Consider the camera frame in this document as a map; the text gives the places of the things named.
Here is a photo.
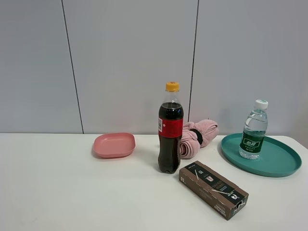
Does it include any green label water bottle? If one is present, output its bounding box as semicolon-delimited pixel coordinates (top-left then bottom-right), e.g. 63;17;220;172
239;100;269;160

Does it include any teal round plastic plate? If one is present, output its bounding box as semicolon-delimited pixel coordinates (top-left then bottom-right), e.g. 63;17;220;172
220;133;302;178

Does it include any brown cardboard box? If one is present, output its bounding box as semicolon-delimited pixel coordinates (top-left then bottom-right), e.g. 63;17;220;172
179;161;249;220

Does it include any cola bottle yellow cap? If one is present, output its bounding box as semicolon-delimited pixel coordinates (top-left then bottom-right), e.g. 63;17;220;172
158;82;184;174

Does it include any pink square plastic dish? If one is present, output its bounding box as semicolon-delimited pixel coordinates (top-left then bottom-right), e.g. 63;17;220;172
92;132;136;158

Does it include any black hair tie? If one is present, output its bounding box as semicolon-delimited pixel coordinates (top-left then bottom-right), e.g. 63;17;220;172
189;128;204;145

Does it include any pink rolled towel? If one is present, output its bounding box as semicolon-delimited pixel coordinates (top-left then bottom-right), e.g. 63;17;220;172
180;119;219;159

